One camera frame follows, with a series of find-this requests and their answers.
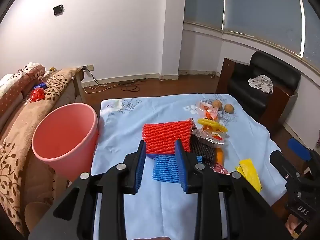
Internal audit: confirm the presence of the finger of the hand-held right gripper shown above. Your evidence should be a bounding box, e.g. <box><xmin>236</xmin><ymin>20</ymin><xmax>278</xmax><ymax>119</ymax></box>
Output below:
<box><xmin>269</xmin><ymin>151</ymin><xmax>302</xmax><ymax>180</ymax></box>
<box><xmin>287</xmin><ymin>138</ymin><xmax>320</xmax><ymax>167</ymax></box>

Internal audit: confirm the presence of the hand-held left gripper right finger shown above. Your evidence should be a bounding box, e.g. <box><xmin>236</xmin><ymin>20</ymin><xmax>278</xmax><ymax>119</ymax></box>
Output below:
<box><xmin>174</xmin><ymin>139</ymin><xmax>293</xmax><ymax>240</ymax></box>

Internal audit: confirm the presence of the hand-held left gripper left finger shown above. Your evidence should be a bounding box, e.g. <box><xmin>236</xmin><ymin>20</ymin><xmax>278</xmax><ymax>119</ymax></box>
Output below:
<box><xmin>28</xmin><ymin>140</ymin><xmax>147</xmax><ymax>240</ymax></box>

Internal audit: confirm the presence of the blue foam net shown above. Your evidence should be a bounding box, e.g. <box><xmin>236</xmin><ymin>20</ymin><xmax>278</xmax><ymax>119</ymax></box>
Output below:
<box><xmin>152</xmin><ymin>154</ymin><xmax>203</xmax><ymax>183</ymax></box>

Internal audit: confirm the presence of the black foam net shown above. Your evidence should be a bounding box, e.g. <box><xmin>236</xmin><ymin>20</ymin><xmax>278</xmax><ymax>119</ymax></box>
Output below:
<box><xmin>190</xmin><ymin>134</ymin><xmax>217</xmax><ymax>167</ymax></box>

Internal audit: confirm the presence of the red foam net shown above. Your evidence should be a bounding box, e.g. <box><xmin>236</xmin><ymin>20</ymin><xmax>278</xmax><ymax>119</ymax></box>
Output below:
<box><xmin>142</xmin><ymin>120</ymin><xmax>194</xmax><ymax>155</ymax></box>

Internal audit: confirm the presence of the red foil wrapper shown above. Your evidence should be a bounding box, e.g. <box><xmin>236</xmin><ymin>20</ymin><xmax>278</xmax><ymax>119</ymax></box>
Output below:
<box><xmin>210</xmin><ymin>164</ymin><xmax>230</xmax><ymax>175</ymax></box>

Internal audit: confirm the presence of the silver snack wrapper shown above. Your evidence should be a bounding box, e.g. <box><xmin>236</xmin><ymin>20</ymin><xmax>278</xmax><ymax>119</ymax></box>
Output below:
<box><xmin>194</xmin><ymin>129</ymin><xmax>228</xmax><ymax>147</ymax></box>

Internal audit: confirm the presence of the yellow ribbed foam net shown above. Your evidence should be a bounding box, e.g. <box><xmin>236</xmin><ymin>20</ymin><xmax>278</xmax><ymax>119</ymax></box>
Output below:
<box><xmin>197</xmin><ymin>118</ymin><xmax>228</xmax><ymax>133</ymax></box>

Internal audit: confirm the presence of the clear plastic bag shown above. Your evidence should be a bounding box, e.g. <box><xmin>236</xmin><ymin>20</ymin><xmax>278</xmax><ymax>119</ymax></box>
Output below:
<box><xmin>195</xmin><ymin>101</ymin><xmax>222</xmax><ymax>120</ymax></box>

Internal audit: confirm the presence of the pink plastic bucket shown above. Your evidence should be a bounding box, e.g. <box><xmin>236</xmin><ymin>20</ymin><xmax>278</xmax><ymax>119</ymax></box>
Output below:
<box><xmin>32</xmin><ymin>103</ymin><xmax>100</xmax><ymax>182</ymax></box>

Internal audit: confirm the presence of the person's right hand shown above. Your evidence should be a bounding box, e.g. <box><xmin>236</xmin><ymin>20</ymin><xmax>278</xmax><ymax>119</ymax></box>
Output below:
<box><xmin>285</xmin><ymin>215</ymin><xmax>309</xmax><ymax>238</ymax></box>

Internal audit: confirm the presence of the light blue floral tablecloth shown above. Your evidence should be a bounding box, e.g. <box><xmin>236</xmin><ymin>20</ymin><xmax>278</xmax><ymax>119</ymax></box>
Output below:
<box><xmin>89</xmin><ymin>94</ymin><xmax>288</xmax><ymax>240</ymax></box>

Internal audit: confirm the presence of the black leather armchair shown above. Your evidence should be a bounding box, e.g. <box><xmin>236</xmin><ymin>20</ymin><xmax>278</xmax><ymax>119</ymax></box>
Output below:
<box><xmin>216</xmin><ymin>51</ymin><xmax>302</xmax><ymax>130</ymax></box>

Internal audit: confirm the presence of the white crumpled cloth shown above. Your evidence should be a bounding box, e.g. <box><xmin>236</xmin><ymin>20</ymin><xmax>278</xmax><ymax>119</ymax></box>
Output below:
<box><xmin>248</xmin><ymin>74</ymin><xmax>274</xmax><ymax>94</ymax></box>

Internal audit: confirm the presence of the wooden bed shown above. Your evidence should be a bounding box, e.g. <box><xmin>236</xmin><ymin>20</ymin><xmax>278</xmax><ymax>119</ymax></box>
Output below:
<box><xmin>24</xmin><ymin>67</ymin><xmax>87</xmax><ymax>233</ymax></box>

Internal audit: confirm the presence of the brown patterned sofa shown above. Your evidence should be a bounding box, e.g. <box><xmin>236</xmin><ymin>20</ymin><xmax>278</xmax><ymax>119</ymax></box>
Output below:
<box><xmin>0</xmin><ymin>67</ymin><xmax>83</xmax><ymax>235</ymax></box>

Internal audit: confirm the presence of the red plastic bag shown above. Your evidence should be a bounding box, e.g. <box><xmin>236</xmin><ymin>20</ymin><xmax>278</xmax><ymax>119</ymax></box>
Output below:
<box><xmin>29</xmin><ymin>88</ymin><xmax>45</xmax><ymax>103</ymax></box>

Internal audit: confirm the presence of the window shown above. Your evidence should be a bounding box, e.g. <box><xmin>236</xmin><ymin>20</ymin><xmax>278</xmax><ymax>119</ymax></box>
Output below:
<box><xmin>184</xmin><ymin>0</ymin><xmax>320</xmax><ymax>68</ymax></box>

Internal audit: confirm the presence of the red dotted folded quilt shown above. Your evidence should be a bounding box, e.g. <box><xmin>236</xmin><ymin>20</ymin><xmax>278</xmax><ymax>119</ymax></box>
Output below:
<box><xmin>0</xmin><ymin>62</ymin><xmax>47</xmax><ymax>110</ymax></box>

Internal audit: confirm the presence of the black floor cable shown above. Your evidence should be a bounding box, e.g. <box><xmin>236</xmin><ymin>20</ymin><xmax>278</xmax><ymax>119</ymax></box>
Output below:
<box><xmin>85</xmin><ymin>69</ymin><xmax>148</xmax><ymax>93</ymax></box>

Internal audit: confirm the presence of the white floor cable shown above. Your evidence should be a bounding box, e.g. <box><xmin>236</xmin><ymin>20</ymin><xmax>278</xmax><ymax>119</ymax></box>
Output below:
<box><xmin>81</xmin><ymin>83</ymin><xmax>118</xmax><ymax>93</ymax></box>

